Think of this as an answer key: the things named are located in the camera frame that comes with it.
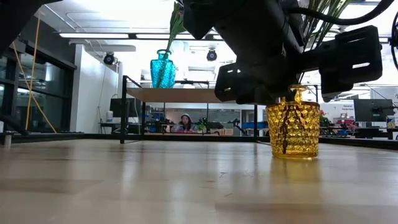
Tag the small grey cylinder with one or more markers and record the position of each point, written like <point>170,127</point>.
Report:
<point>8,140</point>

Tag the blue plastic crate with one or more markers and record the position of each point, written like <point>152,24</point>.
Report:
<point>259,125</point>

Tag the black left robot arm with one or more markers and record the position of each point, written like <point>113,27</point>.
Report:
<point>18,18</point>

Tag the long ceiling strip light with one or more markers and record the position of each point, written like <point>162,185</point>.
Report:
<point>93,35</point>
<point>161,36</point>

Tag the black computer monitor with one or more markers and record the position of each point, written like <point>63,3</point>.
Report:
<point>373,109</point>
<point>116,107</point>

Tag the person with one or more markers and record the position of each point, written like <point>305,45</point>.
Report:
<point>185,123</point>

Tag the teal glass vase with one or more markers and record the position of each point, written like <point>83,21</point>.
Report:
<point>162,73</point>

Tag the white plastic bottle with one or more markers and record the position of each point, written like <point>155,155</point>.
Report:
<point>109,116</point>

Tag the potted pink flowers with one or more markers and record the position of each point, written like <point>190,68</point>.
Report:
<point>323,119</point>

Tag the pink artificial tulip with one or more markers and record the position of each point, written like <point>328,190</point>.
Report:
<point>175,25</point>

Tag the yellow glass vase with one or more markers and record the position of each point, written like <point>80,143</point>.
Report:
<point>293,130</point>

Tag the wooden shelf black metal legs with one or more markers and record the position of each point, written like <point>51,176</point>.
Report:
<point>174,95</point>

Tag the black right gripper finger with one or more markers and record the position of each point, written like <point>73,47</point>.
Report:
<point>348,56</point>
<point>231,84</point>

